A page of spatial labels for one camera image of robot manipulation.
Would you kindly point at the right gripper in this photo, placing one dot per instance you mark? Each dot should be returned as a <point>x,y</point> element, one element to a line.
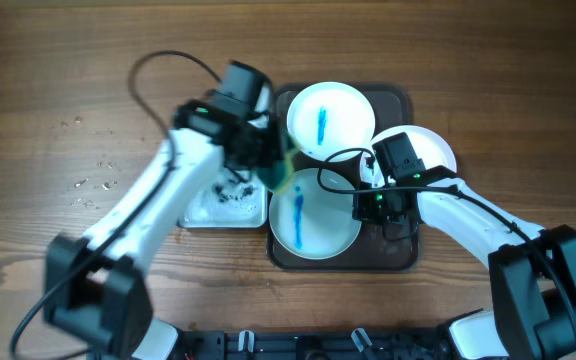
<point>377,211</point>

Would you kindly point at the white stained plate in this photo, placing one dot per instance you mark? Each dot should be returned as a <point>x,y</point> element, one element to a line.
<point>328,117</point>
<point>312,218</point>
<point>428,146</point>

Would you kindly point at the small black water tray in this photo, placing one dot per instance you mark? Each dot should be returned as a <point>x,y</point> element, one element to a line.
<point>233,200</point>

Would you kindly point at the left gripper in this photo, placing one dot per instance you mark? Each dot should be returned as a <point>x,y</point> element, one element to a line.
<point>277,148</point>

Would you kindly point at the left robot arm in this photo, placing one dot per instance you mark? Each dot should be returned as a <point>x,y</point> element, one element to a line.
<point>95,286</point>

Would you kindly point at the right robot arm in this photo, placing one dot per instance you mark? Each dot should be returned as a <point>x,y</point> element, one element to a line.
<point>532,269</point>

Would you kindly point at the green yellow sponge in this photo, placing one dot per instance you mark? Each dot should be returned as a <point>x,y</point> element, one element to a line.
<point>276,175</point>

